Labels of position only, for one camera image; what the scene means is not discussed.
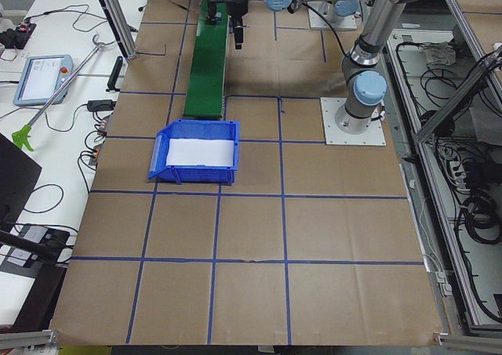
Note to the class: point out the red push button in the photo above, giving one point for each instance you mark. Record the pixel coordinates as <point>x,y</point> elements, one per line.
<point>217,17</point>

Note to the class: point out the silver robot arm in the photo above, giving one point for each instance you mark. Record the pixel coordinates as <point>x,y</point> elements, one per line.
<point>366,87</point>

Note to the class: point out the blue bin near arm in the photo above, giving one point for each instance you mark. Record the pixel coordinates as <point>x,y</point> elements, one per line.
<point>194,129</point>

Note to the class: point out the green conveyor belt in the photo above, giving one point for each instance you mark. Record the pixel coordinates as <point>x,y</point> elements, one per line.
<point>205,92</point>

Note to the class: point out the white foam pad left bin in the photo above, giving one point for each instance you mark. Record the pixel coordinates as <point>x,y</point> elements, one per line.
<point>206,152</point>

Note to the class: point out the black power adapter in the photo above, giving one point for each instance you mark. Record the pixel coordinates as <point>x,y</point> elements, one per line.
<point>100,105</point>

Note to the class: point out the teach pendant tablet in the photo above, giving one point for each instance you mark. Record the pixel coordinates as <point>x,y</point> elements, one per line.
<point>41,77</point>

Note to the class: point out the silver reacher grabber tool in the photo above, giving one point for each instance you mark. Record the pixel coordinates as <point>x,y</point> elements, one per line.
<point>20,137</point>

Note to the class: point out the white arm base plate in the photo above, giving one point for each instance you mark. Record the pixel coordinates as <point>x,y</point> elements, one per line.
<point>342,15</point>
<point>343,130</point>

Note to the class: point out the aluminium frame post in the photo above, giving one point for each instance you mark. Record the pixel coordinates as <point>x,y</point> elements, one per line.
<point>120,28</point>

